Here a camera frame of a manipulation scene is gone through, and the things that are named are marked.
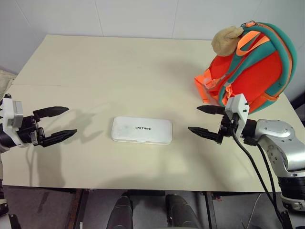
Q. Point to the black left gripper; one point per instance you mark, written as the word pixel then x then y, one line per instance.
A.
pixel 26 132

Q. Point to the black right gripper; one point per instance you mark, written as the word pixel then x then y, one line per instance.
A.
pixel 226 128

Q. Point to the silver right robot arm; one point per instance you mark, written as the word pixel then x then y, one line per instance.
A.
pixel 277 140

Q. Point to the white rectangular case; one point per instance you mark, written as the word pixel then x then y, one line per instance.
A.
pixel 142 130

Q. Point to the orange and teal backpack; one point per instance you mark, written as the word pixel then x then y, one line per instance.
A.
pixel 252 69

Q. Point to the beige fabric sheet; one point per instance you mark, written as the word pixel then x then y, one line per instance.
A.
pixel 4 82

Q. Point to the tan plush toy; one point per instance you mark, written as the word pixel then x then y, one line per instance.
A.
pixel 225 41

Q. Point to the black metal table leg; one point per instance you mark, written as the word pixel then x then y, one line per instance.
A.
pixel 209 209
pixel 77 208

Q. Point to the dark rounded shape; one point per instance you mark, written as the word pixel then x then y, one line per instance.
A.
pixel 122 212
pixel 179 211

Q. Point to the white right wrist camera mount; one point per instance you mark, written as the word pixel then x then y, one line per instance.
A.
pixel 238 106

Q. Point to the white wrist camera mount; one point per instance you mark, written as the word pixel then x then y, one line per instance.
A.
pixel 11 119
pixel 238 106

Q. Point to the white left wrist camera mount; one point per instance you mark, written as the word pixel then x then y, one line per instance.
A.
pixel 11 119

